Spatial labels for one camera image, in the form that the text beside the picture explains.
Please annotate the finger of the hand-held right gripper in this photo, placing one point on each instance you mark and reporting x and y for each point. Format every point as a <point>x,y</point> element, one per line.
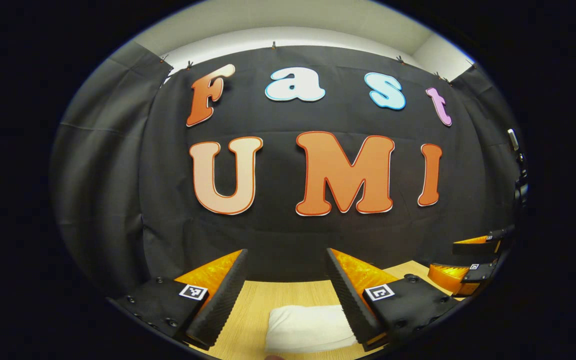
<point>483,246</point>
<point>448,277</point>

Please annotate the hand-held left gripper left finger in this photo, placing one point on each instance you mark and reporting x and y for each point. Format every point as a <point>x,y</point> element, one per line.
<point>220,300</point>

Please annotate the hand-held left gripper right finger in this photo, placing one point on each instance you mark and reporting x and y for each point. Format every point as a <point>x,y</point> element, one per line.
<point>350,300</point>

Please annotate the black stand with white device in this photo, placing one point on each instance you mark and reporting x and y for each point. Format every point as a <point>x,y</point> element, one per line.
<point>520,180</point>

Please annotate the black backdrop cloth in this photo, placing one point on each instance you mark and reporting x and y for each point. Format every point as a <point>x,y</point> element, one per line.
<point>278,115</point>

